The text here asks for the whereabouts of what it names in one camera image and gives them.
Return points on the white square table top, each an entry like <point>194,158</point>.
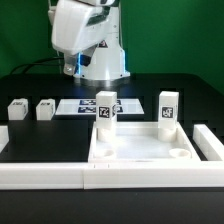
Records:
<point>139,142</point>

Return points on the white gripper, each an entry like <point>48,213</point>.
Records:
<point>79,26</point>

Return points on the white marker base plate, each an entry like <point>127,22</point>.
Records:
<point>88,107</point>

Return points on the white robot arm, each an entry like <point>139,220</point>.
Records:
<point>108,60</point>

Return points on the white U-shaped obstacle fence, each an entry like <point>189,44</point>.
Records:
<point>74,175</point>

